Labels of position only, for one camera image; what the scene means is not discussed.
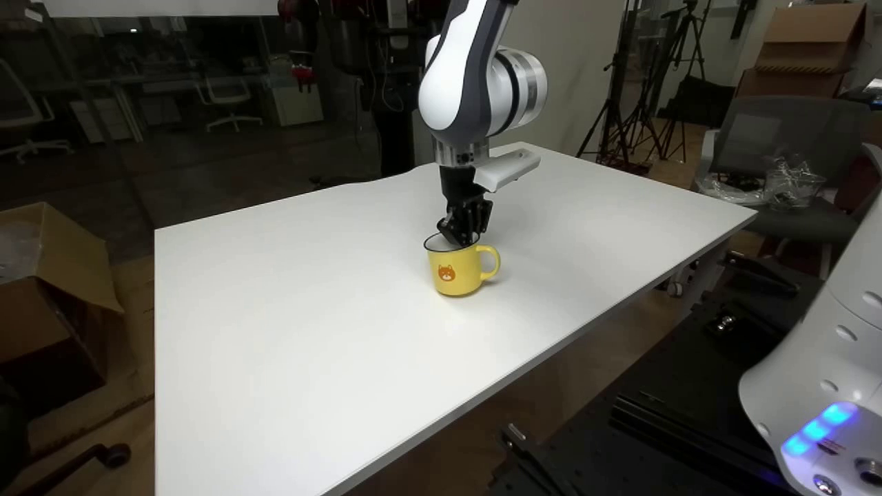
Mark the closed cardboard box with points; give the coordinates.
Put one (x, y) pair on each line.
(808, 45)

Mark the grey armchair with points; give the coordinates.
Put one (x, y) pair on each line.
(789, 128)

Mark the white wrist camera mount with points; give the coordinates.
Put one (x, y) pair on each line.
(512, 168)

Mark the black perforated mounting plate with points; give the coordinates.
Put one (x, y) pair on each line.
(664, 376)

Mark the open cardboard box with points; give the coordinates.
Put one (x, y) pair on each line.
(46, 292)

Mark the white board panel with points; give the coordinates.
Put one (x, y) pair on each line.
(157, 6)

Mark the clear plastic bag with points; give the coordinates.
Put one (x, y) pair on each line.
(773, 183)

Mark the black plate clamp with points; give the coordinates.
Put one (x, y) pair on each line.
(534, 457)

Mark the long black aluminium rail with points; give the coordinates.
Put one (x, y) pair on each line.
(763, 272)

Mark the red Baxter robot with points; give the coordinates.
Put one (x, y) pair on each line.
(395, 118)

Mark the black chair base leg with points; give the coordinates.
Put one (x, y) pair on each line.
(111, 453)

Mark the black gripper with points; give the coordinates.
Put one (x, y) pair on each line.
(464, 197)

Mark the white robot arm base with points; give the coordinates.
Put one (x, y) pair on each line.
(829, 367)

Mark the white background office chair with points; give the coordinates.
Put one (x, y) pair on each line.
(227, 96)

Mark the black tripod stand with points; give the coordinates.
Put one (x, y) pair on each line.
(686, 56)
(620, 90)

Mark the white low cabinet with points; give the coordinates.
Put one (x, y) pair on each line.
(294, 101)

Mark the yellow enamel cup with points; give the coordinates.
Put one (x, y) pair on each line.
(460, 272)

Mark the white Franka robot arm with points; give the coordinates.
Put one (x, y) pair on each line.
(478, 82)

